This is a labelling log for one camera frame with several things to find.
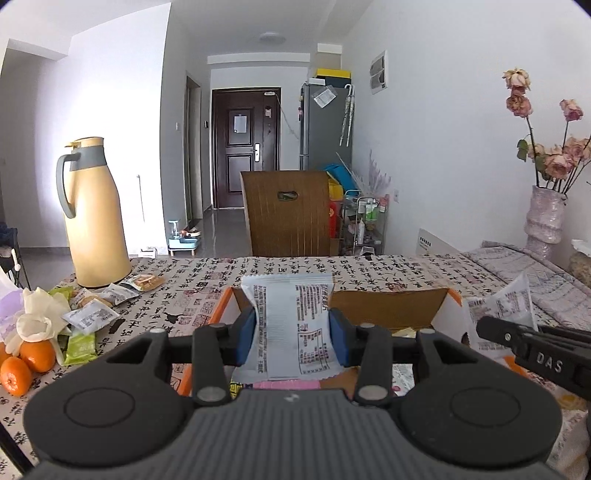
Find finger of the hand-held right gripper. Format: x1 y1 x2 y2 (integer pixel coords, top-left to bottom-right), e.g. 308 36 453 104
536 325 591 346
475 316 544 358

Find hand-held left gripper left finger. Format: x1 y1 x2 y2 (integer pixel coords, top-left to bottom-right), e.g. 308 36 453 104
105 307 258 408

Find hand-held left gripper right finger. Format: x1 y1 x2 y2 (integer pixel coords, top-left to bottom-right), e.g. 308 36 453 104
328 307 484 408

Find red cardboard box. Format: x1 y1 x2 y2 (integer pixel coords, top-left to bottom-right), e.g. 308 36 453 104
178 169 472 400

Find folded printed cloth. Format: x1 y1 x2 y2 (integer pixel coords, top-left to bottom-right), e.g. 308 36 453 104
465 240 591 331

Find pink snack packet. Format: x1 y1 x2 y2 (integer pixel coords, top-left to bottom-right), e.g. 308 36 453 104
252 379 322 391

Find pink ribbed vase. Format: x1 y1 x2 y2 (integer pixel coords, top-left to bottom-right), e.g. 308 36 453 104
523 184 569 269

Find white flat carton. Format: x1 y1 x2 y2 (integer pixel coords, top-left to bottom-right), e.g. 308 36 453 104
417 228 463 255

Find brown biscuit packet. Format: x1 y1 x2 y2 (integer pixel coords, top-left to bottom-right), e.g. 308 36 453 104
122 273 165 292

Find pet water dispenser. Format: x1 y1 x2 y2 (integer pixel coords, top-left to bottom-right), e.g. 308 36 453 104
167 220 202 256

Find metal trolley rack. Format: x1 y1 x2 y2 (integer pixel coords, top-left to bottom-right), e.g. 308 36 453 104
341 196 389 256

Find red carton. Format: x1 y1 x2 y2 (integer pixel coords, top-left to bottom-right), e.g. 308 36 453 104
328 199 345 239

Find white grey snack packet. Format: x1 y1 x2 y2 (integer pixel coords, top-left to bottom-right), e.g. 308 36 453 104
62 297 120 333
99 283 140 306

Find clear biscuit packet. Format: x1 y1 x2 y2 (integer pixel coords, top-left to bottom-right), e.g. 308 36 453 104
69 288 114 310

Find blue plastic item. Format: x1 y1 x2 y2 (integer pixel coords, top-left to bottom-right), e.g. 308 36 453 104
325 163 359 193

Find dried lavender bunch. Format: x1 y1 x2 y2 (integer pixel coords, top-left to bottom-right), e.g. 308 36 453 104
353 150 393 197

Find dried pink roses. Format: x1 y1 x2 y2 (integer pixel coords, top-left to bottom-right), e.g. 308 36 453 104
503 68 591 190

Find yellow thermos jug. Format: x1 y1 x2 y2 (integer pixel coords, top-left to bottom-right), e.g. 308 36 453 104
56 137 133 289

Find dark brown door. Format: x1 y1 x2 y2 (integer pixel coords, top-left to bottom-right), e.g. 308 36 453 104
211 86 282 209

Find grey refrigerator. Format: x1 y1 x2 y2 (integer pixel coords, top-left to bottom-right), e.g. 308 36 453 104
300 80 354 172

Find white cloth flower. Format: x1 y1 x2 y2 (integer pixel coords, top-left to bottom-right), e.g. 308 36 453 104
6 288 73 357

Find white hanging umbrella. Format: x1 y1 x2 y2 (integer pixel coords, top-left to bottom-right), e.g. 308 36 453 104
340 84 356 148

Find purple plastic bag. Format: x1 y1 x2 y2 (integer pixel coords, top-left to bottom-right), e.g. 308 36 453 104
0 270 27 345

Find black chair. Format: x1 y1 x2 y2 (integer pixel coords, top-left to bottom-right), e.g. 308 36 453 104
0 223 31 289

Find white wall panel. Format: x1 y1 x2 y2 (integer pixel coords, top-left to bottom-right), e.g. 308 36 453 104
369 50 389 96

